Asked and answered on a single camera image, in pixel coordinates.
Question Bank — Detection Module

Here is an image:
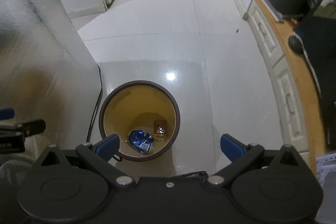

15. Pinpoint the yellow round trash bin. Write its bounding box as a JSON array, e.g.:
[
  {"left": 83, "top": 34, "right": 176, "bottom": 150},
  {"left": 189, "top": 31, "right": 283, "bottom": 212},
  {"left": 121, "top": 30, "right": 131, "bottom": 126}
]
[{"left": 98, "top": 80, "right": 181, "bottom": 162}]

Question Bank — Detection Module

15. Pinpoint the crushed blue Pepsi can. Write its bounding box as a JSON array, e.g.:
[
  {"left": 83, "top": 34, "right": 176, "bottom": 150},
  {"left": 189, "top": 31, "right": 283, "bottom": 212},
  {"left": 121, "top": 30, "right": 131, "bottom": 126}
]
[{"left": 128, "top": 130, "right": 154, "bottom": 154}]

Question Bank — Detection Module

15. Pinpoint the red gold cigarette box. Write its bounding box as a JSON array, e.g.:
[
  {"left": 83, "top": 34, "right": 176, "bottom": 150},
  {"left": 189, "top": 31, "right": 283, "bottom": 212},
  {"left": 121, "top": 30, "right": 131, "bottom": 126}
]
[{"left": 154, "top": 119, "right": 167, "bottom": 141}]

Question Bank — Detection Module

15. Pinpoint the wooden top low cabinet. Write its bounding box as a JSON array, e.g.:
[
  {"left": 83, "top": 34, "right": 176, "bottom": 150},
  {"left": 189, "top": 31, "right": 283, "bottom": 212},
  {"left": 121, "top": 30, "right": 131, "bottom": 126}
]
[{"left": 247, "top": 0, "right": 327, "bottom": 173}]

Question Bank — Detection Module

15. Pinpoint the black cable on floor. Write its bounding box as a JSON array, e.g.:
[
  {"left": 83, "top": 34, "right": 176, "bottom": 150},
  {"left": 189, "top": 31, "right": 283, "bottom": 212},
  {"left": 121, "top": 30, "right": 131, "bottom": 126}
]
[{"left": 86, "top": 63, "right": 104, "bottom": 142}]

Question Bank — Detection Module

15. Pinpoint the black have a nice day cloth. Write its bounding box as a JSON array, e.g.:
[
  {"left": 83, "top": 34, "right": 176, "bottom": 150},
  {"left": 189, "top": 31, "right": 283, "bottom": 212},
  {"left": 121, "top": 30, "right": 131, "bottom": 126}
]
[{"left": 294, "top": 0, "right": 335, "bottom": 150}]

